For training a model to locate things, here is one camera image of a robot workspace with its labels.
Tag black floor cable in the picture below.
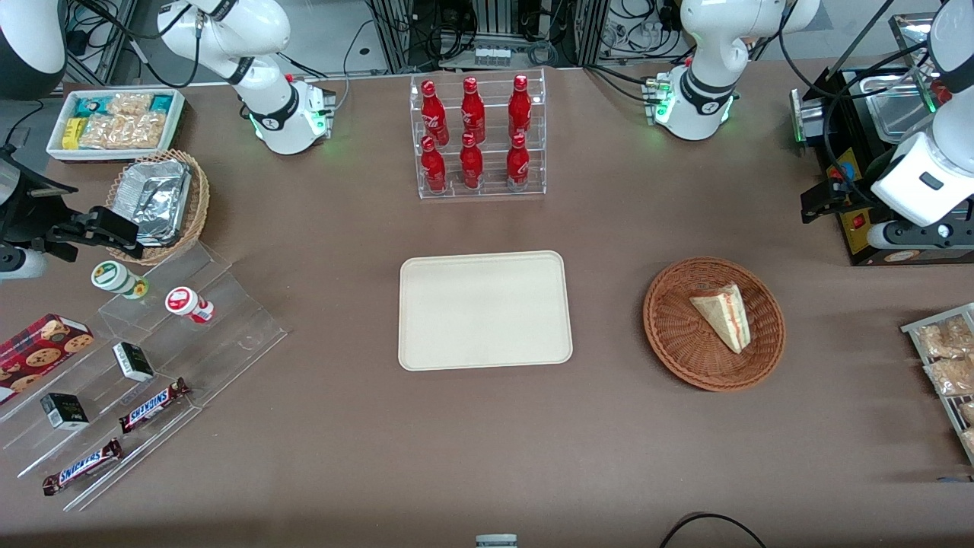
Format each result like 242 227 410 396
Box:
658 512 768 548

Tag red cookie box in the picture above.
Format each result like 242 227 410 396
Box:
0 313 96 393

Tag small black box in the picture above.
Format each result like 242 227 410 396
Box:
40 393 91 432
113 342 156 384

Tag green-label yogurt cup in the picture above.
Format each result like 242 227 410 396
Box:
91 260 150 301

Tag snickers bar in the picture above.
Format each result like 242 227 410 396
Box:
42 438 125 497
118 378 192 435

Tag black food warmer appliance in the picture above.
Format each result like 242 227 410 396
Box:
789 11 974 268

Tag stacked foil trays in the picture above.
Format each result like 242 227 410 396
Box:
114 158 193 247

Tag triangle sandwich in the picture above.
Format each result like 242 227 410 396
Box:
689 283 753 355

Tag small clear cracker packet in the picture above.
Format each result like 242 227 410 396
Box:
107 91 154 117

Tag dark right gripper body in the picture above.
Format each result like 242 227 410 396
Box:
0 148 78 249

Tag red-label yogurt cup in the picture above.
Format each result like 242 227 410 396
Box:
165 286 216 325

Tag red cola bottle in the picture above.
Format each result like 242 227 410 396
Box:
460 76 487 144
420 135 448 194
508 74 533 142
459 132 485 190
420 79 450 147
505 133 531 192

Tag clear acrylic stepped display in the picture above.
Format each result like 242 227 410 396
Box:
0 241 289 512

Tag large clear cracker packet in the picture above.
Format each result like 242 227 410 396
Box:
79 112 167 151

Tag clear acrylic bottle rack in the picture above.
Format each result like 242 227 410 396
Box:
409 68 548 201

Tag white snack bin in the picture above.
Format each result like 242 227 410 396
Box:
46 88 186 164

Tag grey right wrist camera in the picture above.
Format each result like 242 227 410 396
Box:
0 245 49 282

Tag brown wicker basket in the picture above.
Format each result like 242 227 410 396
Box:
642 257 787 393

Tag light wicker basket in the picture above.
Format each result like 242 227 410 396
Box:
105 149 211 266

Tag tray of packaged snacks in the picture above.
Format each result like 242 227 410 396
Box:
901 302 974 467

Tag black arm base cable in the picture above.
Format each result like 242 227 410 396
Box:
333 17 381 113

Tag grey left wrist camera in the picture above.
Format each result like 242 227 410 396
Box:
867 219 974 251

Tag beige plastic tray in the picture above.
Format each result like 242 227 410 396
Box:
398 250 574 372

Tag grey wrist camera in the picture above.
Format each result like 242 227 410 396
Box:
0 245 49 282
867 219 974 251

